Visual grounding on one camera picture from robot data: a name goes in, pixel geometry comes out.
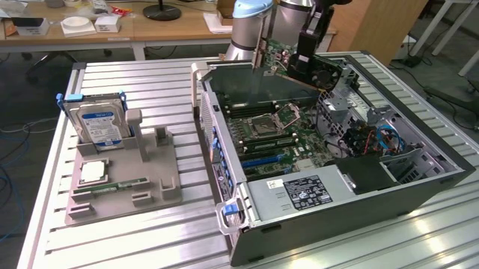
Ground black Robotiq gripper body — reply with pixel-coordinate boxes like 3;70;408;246
297;0;352;57

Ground green graphics card black fan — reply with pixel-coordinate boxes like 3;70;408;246
248;7;344;104

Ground black RAM slot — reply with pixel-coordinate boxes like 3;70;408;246
225;102;272;111
228;108;277;117

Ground black expansion slot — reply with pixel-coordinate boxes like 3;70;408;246
239;148;284;161

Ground blue expansion slot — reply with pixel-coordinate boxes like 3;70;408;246
241;153;291;169

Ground wooden cabinet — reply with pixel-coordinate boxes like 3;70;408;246
328;0;430;66

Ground brown cardboard box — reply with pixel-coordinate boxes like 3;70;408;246
216;0;236;19

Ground white paper stack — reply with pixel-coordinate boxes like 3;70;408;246
203;12;233;35

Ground metal disk bay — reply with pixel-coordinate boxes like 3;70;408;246
317;82;375;136

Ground metal socket cover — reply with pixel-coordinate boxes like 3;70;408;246
275;103;303;131

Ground CPU socket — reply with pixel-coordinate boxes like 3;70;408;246
248;113;285;138

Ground green motherboard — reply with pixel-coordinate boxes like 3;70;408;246
220;98;337;180

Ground wooden desk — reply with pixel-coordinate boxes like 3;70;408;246
0;0;337;61

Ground black round lamp base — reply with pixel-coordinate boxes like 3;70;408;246
143;0;181;21

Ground black RAM stick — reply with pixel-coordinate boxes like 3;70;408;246
244;136;297;150

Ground black stand foot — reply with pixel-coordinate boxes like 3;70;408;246
423;86;479;106

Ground red packet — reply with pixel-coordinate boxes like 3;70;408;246
111;6;135;18

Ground black plastic air shroud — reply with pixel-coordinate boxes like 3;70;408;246
335;155;400;196

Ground small white labelled box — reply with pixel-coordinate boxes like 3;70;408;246
93;15;121;34

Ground white square round holder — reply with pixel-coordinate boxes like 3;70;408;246
60;16;97;38

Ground grey power supply unit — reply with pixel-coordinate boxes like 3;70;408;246
239;165;356;222

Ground hard disk blue label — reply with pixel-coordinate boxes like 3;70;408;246
63;97;127;149

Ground blue disk caddy rails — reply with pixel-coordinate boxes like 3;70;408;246
55;89;131;138

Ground open black PC case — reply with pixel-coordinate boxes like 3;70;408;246
189;54;476;267

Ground black chair base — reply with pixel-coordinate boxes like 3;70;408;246
21;51;77;82

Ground white box black lid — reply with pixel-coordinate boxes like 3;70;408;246
16;17;51;36

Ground green RAM stick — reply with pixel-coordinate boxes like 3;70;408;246
73;179;149;194

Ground silver CPU chip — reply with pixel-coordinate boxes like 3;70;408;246
81;161;108;183

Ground grey parts rack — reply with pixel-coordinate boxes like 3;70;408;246
65;109;184;226

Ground white table frame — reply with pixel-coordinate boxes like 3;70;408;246
408;0;479;77

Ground red wire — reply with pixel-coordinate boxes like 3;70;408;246
364;129;376;154

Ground blue wire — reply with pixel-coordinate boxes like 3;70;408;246
376;124;407;154

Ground blue floor cable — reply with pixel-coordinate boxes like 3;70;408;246
0;131;33;240

